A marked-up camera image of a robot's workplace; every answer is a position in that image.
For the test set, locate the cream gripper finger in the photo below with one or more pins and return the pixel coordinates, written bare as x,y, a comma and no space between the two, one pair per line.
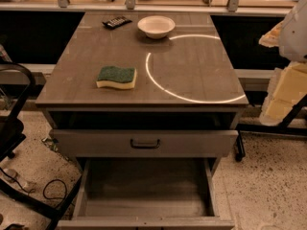
287,87
271,38

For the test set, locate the green and yellow sponge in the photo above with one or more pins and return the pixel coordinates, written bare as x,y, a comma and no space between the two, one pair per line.
116,77

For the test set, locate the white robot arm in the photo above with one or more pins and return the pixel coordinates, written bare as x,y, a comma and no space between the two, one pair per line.
293,36

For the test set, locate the black metal stand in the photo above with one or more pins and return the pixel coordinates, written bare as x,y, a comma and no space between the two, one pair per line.
283,128

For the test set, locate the white bowl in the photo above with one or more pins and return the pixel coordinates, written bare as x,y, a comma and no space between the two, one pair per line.
156,26

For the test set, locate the grey drawer cabinet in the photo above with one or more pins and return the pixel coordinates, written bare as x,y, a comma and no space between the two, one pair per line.
184,82

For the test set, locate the black remote control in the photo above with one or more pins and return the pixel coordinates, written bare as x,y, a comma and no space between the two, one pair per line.
116,22

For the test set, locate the open bottom drawer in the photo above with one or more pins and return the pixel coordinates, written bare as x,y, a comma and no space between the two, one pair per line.
146,194

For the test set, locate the closed grey drawer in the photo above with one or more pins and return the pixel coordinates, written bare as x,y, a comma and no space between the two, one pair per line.
116,143

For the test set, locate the black drawer handle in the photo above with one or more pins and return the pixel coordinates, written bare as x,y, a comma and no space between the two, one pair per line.
145,146

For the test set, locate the black chair frame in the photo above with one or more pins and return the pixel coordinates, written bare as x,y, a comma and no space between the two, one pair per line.
11,135

